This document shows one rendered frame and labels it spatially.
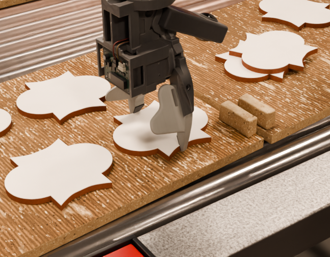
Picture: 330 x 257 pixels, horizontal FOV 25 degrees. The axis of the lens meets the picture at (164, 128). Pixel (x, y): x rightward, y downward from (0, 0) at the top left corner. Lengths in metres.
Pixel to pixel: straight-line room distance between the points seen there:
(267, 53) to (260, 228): 0.37
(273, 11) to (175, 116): 0.46
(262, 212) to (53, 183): 0.25
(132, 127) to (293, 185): 0.22
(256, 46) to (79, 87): 0.29
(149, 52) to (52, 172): 0.19
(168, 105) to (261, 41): 0.32
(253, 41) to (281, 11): 0.15
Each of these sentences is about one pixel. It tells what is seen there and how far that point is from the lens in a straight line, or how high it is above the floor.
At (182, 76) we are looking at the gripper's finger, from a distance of 0.89.
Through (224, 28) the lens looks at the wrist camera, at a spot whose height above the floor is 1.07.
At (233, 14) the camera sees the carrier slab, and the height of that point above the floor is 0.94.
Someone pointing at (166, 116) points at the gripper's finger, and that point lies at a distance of 0.91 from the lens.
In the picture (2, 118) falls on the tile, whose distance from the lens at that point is 1.02.
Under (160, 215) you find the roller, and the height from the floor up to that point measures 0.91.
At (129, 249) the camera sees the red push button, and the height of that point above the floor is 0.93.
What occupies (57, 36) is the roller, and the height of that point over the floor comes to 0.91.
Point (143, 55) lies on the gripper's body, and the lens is 0.86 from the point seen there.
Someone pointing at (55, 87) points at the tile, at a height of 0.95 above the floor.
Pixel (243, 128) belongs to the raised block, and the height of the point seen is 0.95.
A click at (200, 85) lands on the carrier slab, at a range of 1.10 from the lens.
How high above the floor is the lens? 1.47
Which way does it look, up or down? 33 degrees down
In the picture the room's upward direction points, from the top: straight up
